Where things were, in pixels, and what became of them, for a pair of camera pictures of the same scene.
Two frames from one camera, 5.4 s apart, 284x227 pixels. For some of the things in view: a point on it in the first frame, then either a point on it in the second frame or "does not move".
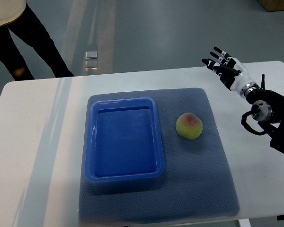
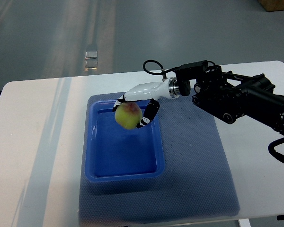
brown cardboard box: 277,5 does not move
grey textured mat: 198,180 does not move
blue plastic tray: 123,141 does not move
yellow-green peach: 189,126 → 128,115
